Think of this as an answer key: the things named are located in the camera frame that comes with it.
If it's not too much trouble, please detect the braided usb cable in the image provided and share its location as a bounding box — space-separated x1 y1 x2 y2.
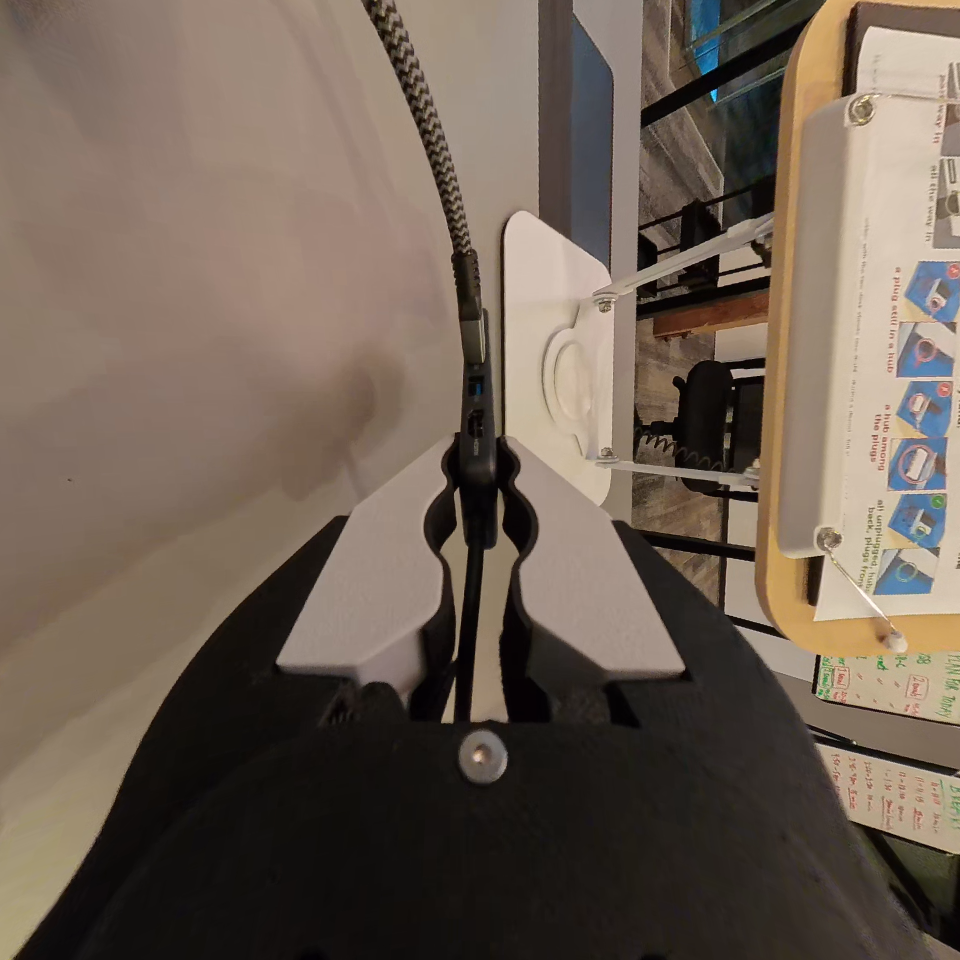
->
360 0 493 373

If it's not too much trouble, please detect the white object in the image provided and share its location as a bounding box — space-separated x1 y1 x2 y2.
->
447 360 504 724

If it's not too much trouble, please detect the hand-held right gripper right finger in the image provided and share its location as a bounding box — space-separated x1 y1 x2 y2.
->
501 438 688 700

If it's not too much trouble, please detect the handwritten whiteboard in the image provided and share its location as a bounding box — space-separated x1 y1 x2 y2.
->
815 648 960 859

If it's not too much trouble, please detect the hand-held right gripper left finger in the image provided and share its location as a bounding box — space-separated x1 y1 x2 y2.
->
278 438 460 700

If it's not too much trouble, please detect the instruction sheet wooden board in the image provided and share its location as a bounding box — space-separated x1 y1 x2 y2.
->
755 0 960 658

